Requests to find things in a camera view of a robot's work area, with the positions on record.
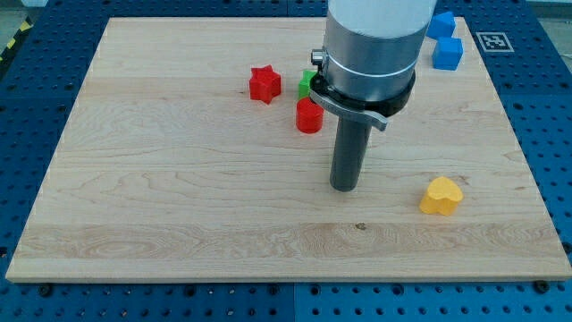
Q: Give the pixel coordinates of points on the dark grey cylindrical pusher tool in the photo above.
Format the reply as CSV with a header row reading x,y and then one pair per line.
x,y
349,151

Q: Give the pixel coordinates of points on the blue block upper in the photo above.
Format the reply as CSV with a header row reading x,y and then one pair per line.
x,y
442,25

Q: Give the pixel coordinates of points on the blue cube block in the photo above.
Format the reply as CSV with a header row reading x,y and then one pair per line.
x,y
447,53

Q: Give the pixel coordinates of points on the light wooden board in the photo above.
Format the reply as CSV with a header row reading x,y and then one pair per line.
x,y
168,172

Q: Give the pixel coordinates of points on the black yellow hazard tape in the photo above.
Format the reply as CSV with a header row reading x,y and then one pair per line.
x,y
15,43

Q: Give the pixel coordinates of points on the black white fiducial marker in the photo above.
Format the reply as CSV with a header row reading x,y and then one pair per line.
x,y
494,42

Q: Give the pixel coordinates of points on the yellow heart block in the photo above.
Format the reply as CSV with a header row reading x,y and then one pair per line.
x,y
442,196

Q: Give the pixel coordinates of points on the red cylinder block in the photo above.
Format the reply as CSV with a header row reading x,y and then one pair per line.
x,y
309,116

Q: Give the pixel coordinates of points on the green block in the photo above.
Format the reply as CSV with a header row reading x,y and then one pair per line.
x,y
304,83

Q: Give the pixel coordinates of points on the red star block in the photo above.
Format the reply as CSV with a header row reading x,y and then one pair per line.
x,y
264,84

